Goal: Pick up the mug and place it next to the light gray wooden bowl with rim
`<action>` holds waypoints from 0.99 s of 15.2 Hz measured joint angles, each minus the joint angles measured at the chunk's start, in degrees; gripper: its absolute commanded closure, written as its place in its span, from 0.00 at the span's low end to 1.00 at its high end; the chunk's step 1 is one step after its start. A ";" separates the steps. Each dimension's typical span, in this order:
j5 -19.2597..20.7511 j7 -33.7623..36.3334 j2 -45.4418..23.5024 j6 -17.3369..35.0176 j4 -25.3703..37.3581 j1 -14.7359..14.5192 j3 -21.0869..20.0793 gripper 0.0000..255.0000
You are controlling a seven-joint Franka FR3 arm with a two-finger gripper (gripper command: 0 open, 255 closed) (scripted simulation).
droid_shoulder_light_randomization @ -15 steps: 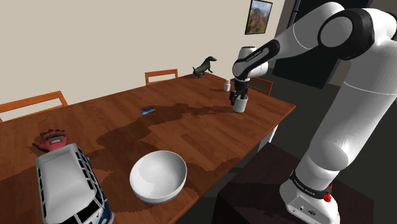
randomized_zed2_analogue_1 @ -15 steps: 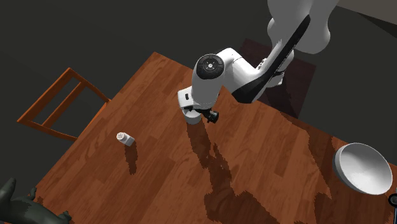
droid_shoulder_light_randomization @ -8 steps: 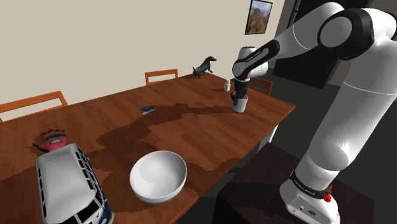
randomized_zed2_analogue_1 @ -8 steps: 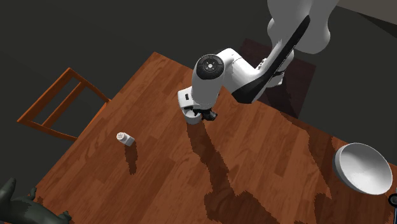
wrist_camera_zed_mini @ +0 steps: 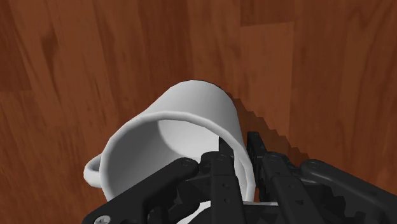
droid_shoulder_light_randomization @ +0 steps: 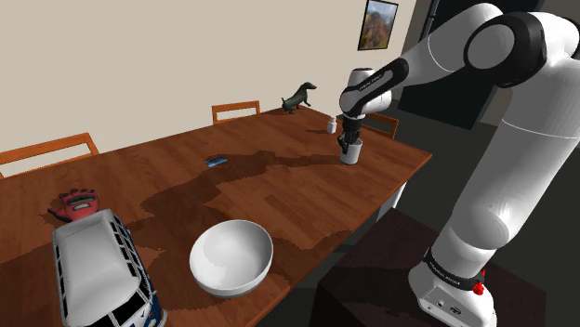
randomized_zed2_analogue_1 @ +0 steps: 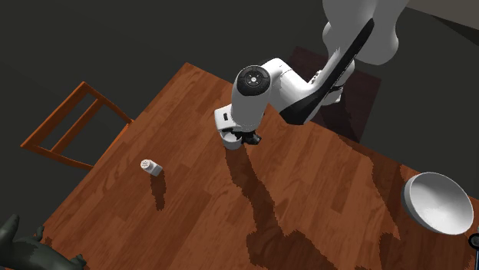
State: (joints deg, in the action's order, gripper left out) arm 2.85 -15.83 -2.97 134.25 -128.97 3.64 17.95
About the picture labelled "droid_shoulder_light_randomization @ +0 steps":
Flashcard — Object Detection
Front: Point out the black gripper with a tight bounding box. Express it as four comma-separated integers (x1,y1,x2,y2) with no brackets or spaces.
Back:
336,115,364,155

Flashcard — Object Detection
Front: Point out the white cup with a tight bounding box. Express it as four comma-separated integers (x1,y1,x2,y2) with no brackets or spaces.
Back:
339,137,363,165

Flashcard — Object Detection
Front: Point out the wooden chair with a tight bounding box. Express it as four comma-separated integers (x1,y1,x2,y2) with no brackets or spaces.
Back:
0,132,100,179
361,112,401,140
211,100,262,125

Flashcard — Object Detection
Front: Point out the black dog figure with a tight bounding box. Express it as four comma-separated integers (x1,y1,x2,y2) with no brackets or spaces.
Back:
281,82,318,115

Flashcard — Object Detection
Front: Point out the wooden table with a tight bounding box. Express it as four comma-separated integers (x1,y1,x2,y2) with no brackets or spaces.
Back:
0,106,433,327

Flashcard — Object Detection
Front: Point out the dark robot stand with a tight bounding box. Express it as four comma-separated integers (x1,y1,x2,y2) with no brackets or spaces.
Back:
309,207,547,327

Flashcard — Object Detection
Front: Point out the white bowl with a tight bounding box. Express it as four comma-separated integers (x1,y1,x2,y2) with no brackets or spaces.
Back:
189,219,274,298

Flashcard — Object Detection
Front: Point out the red glove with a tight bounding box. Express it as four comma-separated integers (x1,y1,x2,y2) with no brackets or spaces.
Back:
46,188,100,223

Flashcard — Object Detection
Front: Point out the white and blue toy van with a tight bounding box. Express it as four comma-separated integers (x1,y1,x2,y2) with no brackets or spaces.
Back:
51,208,168,327

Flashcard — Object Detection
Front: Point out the framed wall picture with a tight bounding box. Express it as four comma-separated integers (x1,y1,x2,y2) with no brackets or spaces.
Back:
357,0,400,52

